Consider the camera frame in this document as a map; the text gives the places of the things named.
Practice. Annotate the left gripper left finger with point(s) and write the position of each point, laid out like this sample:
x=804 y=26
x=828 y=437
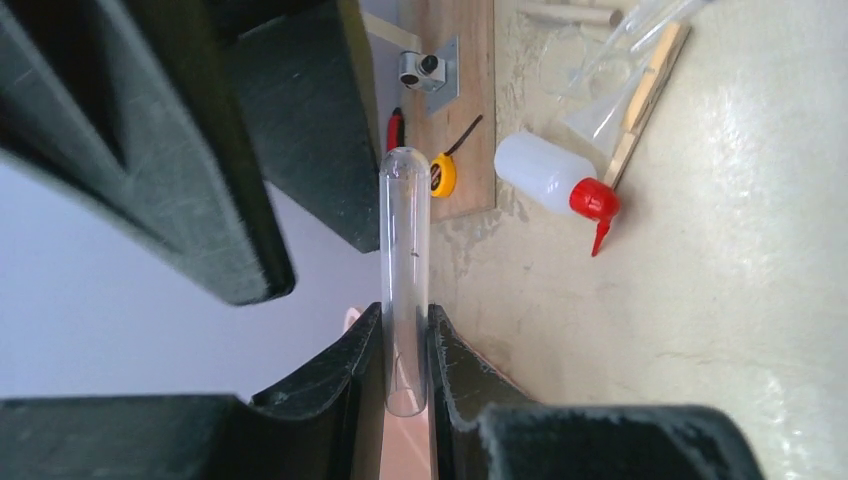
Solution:
x=323 y=421

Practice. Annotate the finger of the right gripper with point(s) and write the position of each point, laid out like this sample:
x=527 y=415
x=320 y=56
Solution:
x=124 y=106
x=303 y=73

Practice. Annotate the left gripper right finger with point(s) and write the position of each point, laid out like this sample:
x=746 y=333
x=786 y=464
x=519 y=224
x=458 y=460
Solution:
x=484 y=427

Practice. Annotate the clear glass test tube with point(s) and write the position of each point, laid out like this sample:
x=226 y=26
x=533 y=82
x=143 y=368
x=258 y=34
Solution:
x=404 y=218
x=633 y=38

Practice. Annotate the pink plastic bin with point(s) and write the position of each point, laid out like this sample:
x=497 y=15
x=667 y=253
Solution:
x=404 y=444

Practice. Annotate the yellow tape measure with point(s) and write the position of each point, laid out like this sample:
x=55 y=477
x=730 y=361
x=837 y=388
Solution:
x=443 y=169

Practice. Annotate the wooden board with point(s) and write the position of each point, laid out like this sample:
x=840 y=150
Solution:
x=461 y=32

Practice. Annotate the white squeeze bottle red cap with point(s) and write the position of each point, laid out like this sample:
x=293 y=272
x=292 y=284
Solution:
x=558 y=179

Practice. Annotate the clear plastic funnel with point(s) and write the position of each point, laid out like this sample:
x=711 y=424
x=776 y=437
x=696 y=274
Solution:
x=609 y=112

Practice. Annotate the round wooden dowel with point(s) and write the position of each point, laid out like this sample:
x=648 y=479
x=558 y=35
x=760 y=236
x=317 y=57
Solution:
x=567 y=14

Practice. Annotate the flat wooden stick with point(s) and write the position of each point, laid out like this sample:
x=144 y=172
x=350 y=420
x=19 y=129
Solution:
x=647 y=92

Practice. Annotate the small camera on metal bracket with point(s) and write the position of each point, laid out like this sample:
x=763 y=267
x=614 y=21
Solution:
x=436 y=75

